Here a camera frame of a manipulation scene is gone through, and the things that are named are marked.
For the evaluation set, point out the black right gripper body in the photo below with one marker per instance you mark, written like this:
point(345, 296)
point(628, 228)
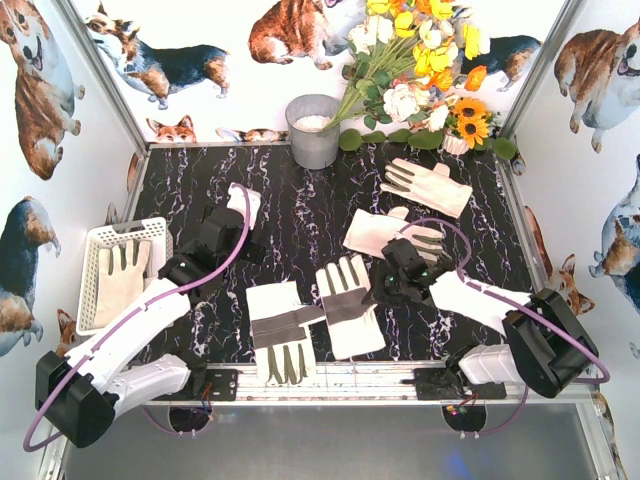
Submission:
point(382, 292)

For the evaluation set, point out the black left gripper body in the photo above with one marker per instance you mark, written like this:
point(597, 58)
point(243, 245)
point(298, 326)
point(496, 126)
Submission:
point(245, 239)

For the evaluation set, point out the white glove green fingers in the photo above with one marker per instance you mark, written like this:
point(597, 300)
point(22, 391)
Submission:
point(369, 233)

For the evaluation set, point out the grey striped work glove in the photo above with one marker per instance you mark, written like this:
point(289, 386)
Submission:
point(279, 327)
point(352, 324)

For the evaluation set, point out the long white glove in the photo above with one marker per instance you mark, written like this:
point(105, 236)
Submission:
point(120, 278)

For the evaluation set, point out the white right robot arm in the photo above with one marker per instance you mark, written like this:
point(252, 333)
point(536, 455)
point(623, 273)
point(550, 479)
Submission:
point(545, 347)

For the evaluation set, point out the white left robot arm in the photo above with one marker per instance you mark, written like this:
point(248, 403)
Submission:
point(84, 391)

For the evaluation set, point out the white perforated storage basket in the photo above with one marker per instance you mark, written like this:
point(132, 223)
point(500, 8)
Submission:
point(154, 230)

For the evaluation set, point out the white glove back right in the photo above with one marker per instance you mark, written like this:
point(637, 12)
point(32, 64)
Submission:
point(432, 188)

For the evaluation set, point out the grey metal bucket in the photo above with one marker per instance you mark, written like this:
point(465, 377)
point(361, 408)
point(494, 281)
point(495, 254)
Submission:
point(314, 143)

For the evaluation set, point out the sunflower pot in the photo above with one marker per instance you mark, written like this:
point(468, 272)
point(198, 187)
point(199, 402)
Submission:
point(470, 125)

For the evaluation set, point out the artificial flower bouquet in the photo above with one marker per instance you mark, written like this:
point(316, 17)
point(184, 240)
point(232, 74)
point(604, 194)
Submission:
point(404, 56)

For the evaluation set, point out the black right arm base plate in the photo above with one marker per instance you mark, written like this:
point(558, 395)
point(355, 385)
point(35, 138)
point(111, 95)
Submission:
point(449, 382)

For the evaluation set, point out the aluminium front rail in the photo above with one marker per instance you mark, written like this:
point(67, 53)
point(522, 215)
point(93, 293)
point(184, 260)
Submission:
point(364, 384)

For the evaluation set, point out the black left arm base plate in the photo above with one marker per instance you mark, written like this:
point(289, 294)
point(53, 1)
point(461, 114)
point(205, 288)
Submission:
point(215, 384)

